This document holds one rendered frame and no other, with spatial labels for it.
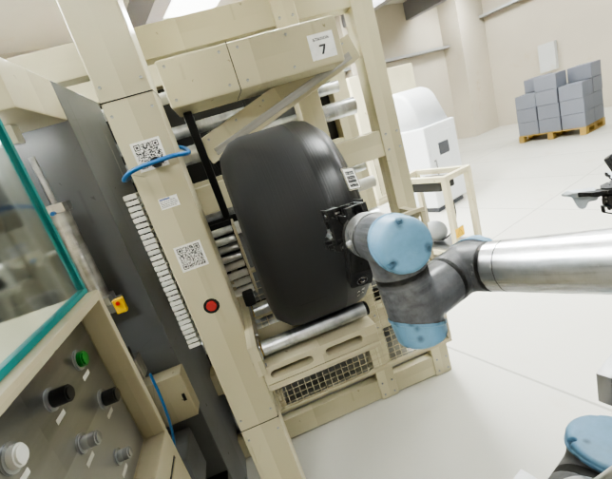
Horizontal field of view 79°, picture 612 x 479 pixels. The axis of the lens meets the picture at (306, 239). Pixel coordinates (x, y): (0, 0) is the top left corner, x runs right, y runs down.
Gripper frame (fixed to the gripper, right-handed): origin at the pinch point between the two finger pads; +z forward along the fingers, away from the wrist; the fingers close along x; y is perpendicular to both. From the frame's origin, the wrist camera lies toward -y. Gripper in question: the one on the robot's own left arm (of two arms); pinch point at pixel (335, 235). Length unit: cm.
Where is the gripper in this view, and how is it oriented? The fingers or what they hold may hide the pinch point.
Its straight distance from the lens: 80.6
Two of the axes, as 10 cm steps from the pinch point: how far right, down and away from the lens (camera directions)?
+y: -3.1, -9.4, -1.6
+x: -9.3, 3.3, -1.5
